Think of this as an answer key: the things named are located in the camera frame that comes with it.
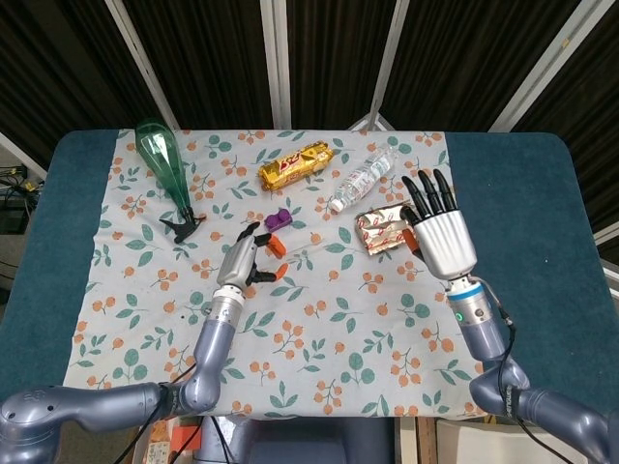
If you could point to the blue felt table cover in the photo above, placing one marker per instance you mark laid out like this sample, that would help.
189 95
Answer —
522 217

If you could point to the clear plastic water bottle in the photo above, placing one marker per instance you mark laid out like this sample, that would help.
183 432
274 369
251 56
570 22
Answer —
362 179

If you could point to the clear glass test tube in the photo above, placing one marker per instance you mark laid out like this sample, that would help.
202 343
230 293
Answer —
295 257

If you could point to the gold biscuit packet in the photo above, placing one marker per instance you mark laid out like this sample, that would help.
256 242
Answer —
295 166

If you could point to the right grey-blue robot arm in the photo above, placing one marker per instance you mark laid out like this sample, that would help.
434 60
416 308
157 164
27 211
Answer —
488 338

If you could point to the crumpled gold red packet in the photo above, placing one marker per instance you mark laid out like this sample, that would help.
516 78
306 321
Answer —
382 229

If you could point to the purple toy brick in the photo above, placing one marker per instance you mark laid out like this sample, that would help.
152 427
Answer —
277 221

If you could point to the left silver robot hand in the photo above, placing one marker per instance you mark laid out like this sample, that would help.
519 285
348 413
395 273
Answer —
237 263

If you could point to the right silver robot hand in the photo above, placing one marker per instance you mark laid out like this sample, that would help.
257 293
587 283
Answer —
442 237

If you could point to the white screen frame post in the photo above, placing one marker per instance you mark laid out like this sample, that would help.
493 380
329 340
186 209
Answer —
144 67
556 53
391 48
267 58

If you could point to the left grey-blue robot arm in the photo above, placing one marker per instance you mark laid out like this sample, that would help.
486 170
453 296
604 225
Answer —
208 357

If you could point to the brown cardboard box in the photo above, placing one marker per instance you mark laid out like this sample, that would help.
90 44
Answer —
159 442

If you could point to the grey-blue robot torso base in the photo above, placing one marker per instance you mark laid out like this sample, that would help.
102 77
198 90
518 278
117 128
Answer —
300 442

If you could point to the white flat box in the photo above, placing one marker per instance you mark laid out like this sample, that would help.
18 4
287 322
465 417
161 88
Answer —
479 444

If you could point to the green spray bottle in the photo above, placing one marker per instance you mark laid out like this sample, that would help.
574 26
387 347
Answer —
162 154

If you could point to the floral white tablecloth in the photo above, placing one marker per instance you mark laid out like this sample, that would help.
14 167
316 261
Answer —
338 348

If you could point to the white frame rail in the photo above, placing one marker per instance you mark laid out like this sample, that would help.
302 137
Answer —
24 153
608 241

